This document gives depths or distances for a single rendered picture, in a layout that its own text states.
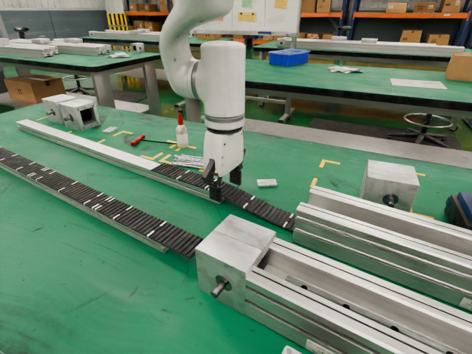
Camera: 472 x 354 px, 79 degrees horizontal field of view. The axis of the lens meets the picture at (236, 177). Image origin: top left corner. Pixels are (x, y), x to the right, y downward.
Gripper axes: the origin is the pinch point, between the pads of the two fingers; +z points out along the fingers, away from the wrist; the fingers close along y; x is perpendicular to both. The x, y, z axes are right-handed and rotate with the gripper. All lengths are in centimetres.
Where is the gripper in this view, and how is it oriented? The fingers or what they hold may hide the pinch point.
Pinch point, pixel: (225, 187)
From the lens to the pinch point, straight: 68.8
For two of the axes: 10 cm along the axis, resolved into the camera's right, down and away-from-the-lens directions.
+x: 8.5, 2.7, -4.6
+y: -5.3, 4.3, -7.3
